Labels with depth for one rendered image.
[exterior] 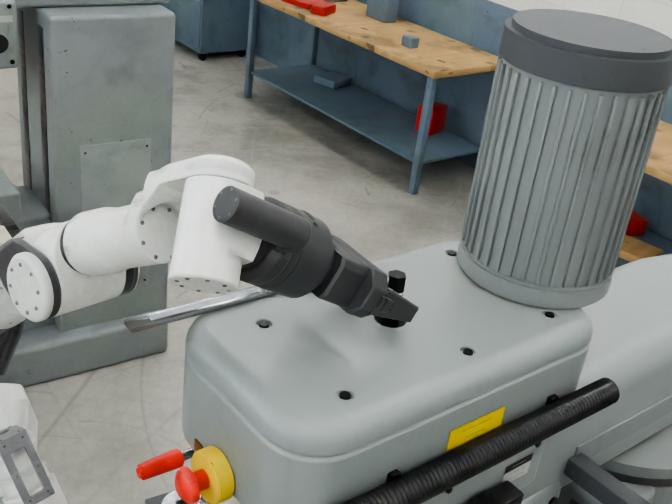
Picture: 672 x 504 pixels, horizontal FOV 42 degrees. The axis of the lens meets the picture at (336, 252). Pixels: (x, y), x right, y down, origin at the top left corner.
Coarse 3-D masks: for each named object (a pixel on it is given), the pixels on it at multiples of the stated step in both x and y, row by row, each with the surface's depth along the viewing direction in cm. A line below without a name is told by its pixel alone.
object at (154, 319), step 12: (252, 288) 103; (204, 300) 99; (216, 300) 99; (228, 300) 100; (240, 300) 100; (252, 300) 102; (156, 312) 96; (168, 312) 96; (180, 312) 96; (192, 312) 97; (204, 312) 98; (132, 324) 93; (144, 324) 94; (156, 324) 94
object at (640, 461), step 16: (640, 448) 139; (656, 448) 140; (608, 464) 136; (624, 464) 135; (640, 464) 136; (656, 464) 136; (624, 480) 137; (640, 480) 136; (656, 480) 136; (560, 496) 138; (576, 496) 135; (592, 496) 133; (656, 496) 138
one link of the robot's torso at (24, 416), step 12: (0, 384) 118; (12, 384) 120; (0, 396) 116; (12, 396) 118; (24, 396) 119; (0, 408) 116; (12, 408) 117; (24, 408) 118; (0, 420) 115; (12, 420) 117; (24, 420) 118; (36, 420) 123; (36, 432) 123; (36, 444) 122
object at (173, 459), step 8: (176, 448) 105; (160, 456) 103; (168, 456) 103; (176, 456) 104; (184, 456) 105; (192, 456) 105; (144, 464) 102; (152, 464) 102; (160, 464) 102; (168, 464) 103; (176, 464) 103; (136, 472) 102; (144, 472) 101; (152, 472) 102; (160, 472) 102
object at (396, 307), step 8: (384, 296) 93; (392, 296) 94; (400, 296) 95; (384, 304) 93; (392, 304) 93; (400, 304) 95; (408, 304) 96; (384, 312) 93; (392, 312) 95; (400, 312) 96; (408, 312) 96; (416, 312) 97; (400, 320) 96; (408, 320) 97
